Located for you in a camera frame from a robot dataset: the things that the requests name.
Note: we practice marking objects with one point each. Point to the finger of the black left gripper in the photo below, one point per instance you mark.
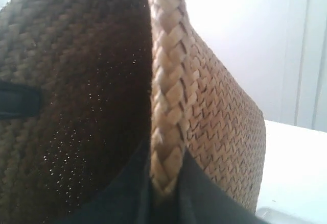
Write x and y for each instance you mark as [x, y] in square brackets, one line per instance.
[19, 101]

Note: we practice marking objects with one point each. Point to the brown woven straw basket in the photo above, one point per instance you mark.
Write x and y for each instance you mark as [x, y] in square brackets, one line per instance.
[115, 74]

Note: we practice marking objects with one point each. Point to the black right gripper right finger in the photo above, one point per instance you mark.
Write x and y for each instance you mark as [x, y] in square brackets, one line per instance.
[201, 201]

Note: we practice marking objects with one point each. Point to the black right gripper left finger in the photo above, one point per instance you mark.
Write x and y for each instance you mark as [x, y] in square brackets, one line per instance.
[125, 200]

